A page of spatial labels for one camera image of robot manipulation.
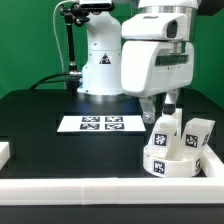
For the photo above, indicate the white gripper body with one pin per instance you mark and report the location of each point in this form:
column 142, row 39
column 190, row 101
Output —
column 156, row 57

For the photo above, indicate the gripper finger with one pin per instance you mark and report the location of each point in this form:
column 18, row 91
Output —
column 148, row 109
column 169, row 106

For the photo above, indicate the white round stool seat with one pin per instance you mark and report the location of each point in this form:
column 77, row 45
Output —
column 185, row 167

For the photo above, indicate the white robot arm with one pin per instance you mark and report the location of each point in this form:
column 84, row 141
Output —
column 102, row 72

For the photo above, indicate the white marker sheet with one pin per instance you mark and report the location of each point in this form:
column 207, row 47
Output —
column 127, row 123

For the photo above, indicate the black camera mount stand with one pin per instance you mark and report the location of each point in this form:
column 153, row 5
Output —
column 78, row 14

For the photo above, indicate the white obstacle frame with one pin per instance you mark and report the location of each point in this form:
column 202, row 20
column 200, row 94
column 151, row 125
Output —
column 93, row 191

